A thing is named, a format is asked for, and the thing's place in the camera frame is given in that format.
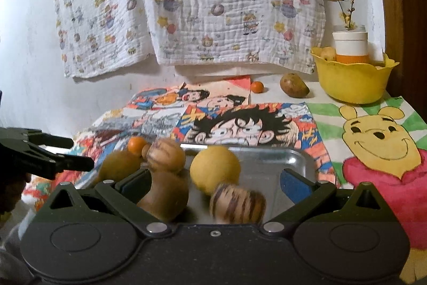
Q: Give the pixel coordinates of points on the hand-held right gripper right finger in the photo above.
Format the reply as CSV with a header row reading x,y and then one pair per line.
x,y
291,185

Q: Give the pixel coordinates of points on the grey sketch cartoon poster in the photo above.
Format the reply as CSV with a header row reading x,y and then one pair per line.
x,y
133,124

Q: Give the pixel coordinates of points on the brown kiwi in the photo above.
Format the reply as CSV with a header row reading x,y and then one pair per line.
x,y
166,196
118,166

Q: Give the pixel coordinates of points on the yellow-green mango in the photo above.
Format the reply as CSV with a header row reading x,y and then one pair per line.
x,y
294,85

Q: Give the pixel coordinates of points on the small yellow fruit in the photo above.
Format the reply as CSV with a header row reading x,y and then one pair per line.
x,y
327,53

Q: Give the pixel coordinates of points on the dried plant twig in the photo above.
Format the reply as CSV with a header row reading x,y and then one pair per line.
x,y
347,14

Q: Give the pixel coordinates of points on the wooden door frame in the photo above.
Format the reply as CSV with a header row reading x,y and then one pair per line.
x,y
400,4

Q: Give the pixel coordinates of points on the metal tray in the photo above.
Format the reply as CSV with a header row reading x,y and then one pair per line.
x,y
270,166

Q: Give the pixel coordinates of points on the yellow plastic basin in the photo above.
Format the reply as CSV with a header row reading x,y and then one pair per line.
x,y
353,81

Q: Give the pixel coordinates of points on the wide printed muslin cloth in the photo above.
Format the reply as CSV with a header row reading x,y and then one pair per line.
x,y
227,4

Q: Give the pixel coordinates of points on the cartoon children poster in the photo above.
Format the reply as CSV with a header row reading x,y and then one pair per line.
x,y
186,96

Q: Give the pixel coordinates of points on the small orange kumquat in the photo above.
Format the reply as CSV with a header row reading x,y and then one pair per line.
x,y
136,144

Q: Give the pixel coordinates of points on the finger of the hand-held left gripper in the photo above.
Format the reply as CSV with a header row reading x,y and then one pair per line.
x,y
53,139
73,164

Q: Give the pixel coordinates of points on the narrow printed muslin cloth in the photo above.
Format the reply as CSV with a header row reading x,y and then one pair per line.
x,y
96,4

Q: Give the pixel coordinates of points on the yellow-green round pear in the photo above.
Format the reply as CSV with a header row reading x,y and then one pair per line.
x,y
215,168

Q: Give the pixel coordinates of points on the person's left hand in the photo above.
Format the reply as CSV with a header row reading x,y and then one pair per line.
x,y
11,193

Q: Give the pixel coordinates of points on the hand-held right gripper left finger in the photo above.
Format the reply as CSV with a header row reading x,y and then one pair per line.
x,y
133,183

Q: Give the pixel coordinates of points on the Winnie the Pooh cloth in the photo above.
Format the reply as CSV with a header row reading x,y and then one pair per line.
x,y
377,144

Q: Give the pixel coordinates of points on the white and orange cylinder container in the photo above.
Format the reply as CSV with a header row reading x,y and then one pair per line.
x,y
350,44

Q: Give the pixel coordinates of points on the striped pepino melon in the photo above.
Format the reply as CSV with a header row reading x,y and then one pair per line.
x,y
237,204
165,156

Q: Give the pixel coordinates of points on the small orange tangerine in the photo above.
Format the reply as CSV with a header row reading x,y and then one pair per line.
x,y
257,86

